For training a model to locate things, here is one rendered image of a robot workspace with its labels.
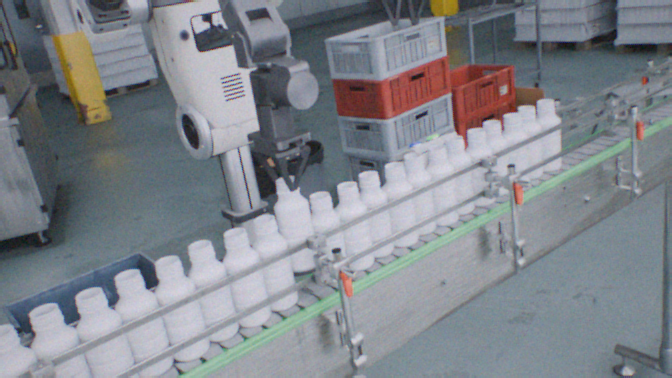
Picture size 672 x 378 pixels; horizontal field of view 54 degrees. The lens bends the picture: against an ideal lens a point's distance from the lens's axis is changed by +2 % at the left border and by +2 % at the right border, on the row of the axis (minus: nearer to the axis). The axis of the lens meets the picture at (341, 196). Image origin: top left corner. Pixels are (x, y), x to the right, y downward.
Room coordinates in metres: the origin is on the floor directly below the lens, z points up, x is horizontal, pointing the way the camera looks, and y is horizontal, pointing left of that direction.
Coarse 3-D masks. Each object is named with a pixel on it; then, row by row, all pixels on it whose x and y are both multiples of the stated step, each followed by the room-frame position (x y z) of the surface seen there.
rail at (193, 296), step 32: (576, 128) 1.57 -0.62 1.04; (480, 160) 1.26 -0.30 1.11; (544, 160) 1.38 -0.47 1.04; (416, 192) 1.15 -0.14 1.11; (480, 192) 1.25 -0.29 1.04; (352, 224) 1.06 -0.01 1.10; (416, 224) 1.15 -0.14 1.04; (224, 256) 0.99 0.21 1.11; (352, 256) 1.05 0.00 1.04; (288, 288) 0.97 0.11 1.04; (224, 320) 0.90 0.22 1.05; (64, 352) 0.77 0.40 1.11; (160, 352) 0.84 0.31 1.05
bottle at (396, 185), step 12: (396, 168) 1.15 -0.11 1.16; (396, 180) 1.15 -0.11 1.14; (396, 192) 1.14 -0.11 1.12; (408, 192) 1.14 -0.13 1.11; (408, 204) 1.14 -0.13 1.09; (396, 216) 1.14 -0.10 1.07; (408, 216) 1.14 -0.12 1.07; (396, 228) 1.14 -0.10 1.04; (396, 240) 1.14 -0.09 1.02; (408, 240) 1.14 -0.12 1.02
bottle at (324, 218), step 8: (320, 192) 1.09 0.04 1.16; (312, 200) 1.06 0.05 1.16; (320, 200) 1.05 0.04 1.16; (328, 200) 1.06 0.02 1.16; (312, 208) 1.06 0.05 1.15; (320, 208) 1.05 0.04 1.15; (328, 208) 1.06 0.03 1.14; (312, 216) 1.06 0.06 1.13; (320, 216) 1.05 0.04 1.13; (328, 216) 1.05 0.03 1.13; (336, 216) 1.06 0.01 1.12; (320, 224) 1.04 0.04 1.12; (328, 224) 1.04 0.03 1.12; (336, 224) 1.05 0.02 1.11; (320, 232) 1.04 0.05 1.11; (328, 240) 1.04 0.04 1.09; (336, 240) 1.05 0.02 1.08; (328, 248) 1.04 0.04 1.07; (344, 248) 1.06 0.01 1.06; (328, 256) 1.04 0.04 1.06; (344, 256) 1.06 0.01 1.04
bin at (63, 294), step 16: (128, 256) 1.45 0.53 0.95; (144, 256) 1.44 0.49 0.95; (96, 272) 1.40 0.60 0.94; (112, 272) 1.42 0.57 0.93; (144, 272) 1.46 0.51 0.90; (48, 288) 1.34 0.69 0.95; (64, 288) 1.36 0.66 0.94; (80, 288) 1.38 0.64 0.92; (112, 288) 1.42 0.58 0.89; (16, 304) 1.30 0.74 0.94; (32, 304) 1.32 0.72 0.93; (64, 304) 1.35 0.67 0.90; (112, 304) 1.41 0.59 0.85; (16, 320) 1.30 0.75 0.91; (64, 320) 1.35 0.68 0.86
